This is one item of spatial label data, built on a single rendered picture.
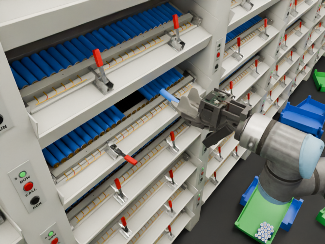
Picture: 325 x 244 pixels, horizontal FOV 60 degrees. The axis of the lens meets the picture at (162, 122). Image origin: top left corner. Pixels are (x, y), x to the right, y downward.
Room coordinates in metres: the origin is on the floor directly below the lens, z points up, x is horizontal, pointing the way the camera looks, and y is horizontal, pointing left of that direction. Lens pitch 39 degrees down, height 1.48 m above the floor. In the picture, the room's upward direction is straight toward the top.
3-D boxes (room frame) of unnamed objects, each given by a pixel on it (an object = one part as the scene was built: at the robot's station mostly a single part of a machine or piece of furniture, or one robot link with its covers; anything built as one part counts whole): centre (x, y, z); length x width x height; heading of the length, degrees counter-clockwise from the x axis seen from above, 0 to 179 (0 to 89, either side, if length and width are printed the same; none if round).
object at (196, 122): (0.57, -0.09, 1.03); 0.09 x 0.05 x 0.02; 57
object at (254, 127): (0.50, -0.22, 1.04); 0.10 x 0.05 x 0.09; 143
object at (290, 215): (1.01, -0.65, 0.04); 0.30 x 0.20 x 0.08; 51
